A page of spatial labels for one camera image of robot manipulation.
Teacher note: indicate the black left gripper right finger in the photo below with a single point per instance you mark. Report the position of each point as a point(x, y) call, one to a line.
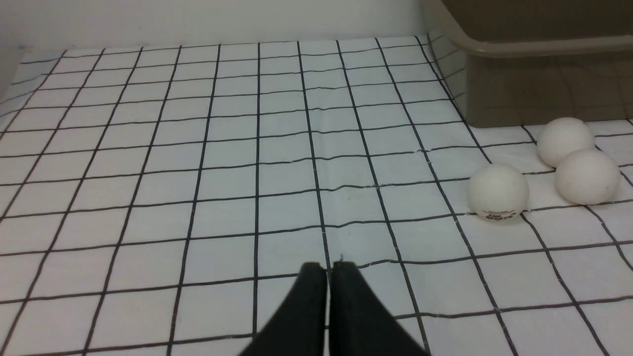
point(359, 324)

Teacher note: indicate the white black-grid tablecloth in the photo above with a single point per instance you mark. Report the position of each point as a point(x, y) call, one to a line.
point(160, 201)

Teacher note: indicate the white ping-pong ball back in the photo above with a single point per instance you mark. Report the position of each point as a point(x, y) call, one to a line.
point(562, 136)

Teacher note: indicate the olive plastic bin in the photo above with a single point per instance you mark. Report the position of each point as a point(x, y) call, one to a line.
point(527, 62)

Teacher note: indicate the white ping-pong ball with logo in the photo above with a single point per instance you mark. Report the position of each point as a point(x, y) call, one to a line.
point(497, 192)

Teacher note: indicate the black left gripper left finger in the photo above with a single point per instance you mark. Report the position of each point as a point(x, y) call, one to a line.
point(297, 327)

